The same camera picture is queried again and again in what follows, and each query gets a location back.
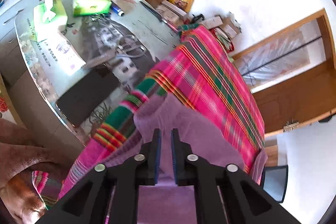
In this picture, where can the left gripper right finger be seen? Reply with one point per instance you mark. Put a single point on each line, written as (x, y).
(223, 194)

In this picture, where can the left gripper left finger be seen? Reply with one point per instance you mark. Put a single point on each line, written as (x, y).
(109, 194)

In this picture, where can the purple fleece garment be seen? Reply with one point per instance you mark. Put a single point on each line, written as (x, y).
(166, 202)

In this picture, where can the black mesh office chair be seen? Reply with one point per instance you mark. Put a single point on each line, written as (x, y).
(274, 181)

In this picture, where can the brown fuzzy blanket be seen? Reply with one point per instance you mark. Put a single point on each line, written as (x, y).
(20, 156)

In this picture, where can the black smartphone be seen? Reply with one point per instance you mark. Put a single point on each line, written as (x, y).
(77, 103)

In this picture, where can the pink plaid tablecloth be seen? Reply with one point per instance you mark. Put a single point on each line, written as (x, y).
(200, 75)

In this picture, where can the plastic covered door screen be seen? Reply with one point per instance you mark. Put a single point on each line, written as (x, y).
(290, 52)

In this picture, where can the metal scissors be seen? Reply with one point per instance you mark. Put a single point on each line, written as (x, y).
(130, 47)

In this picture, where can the red basket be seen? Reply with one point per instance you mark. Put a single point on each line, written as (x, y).
(223, 38)

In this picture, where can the glass top side table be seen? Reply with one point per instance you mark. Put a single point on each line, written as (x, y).
(57, 63)

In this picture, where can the white green tissue pack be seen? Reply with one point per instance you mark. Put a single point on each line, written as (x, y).
(49, 17)

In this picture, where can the blue lighter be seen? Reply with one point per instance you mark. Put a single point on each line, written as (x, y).
(115, 8)

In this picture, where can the wooden board against wall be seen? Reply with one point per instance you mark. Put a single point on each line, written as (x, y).
(272, 154)

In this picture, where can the wooden door with handle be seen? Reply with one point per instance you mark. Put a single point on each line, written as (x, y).
(299, 101)

